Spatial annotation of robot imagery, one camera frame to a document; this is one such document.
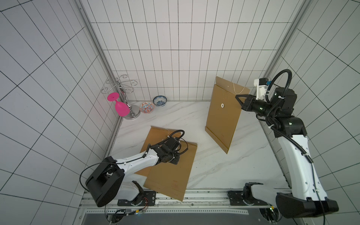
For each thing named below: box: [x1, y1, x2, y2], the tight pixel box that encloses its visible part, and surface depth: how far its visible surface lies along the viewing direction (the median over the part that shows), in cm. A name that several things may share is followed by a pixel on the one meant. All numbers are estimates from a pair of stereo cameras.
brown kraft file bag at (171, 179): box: [143, 140, 198, 202], surface depth 79 cm
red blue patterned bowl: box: [139, 101, 156, 114], surface depth 116 cm
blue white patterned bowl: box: [152, 95, 168, 107], surface depth 120 cm
